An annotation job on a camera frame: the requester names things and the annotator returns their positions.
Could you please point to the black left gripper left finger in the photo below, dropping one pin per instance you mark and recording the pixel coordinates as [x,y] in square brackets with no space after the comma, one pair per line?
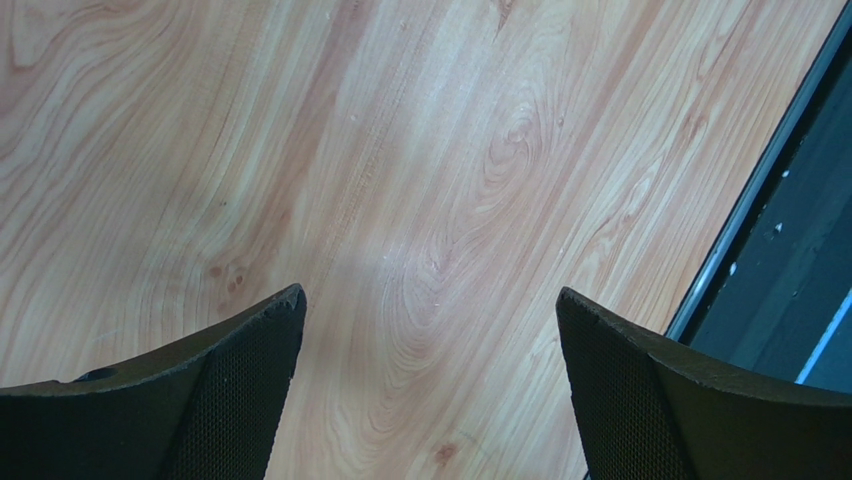
[206,406]

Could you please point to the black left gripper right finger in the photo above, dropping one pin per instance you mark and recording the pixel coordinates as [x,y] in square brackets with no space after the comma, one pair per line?
[648,407]

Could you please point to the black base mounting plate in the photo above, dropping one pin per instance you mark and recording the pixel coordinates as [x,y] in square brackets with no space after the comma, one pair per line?
[773,295]

